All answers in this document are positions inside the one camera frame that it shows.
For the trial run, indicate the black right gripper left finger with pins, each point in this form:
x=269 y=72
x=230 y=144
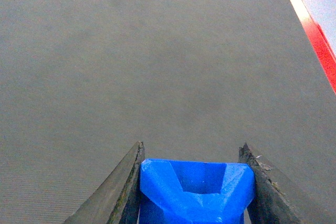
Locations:
x=117 y=199

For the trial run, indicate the blue plastic block part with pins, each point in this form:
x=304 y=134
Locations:
x=194 y=192

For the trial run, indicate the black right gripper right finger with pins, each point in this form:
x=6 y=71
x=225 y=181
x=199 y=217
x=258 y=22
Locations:
x=269 y=204

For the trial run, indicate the red frame work table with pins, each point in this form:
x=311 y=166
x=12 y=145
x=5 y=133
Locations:
x=317 y=39

